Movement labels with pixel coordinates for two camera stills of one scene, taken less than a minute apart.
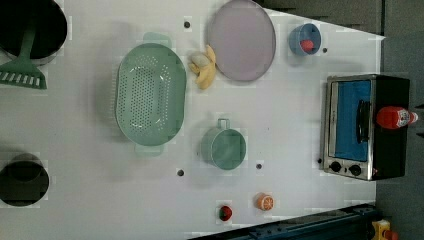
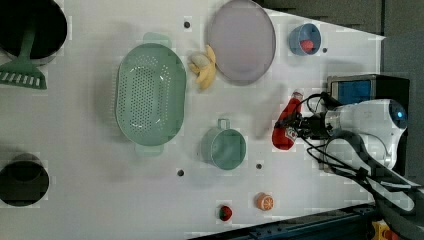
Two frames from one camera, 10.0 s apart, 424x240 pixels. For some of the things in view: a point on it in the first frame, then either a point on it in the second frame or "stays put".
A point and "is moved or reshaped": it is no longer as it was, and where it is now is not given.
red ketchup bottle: (393, 117) is moved or reshaped
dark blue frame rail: (354, 223) stays put
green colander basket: (151, 93) stays put
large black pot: (49, 20) stays put
